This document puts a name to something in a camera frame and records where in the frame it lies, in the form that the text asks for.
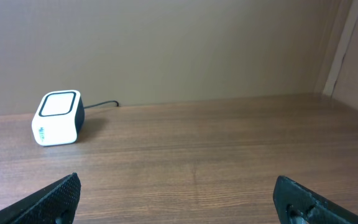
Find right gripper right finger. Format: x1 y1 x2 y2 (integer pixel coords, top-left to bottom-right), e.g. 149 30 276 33
273 175 358 224

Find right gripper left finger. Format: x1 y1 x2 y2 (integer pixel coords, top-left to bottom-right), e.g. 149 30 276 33
0 172 81 224

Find white barcode scanner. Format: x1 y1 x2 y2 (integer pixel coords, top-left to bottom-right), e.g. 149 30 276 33
32 90 85 147

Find black scanner cable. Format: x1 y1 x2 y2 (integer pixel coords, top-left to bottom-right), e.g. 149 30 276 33
83 100 120 110

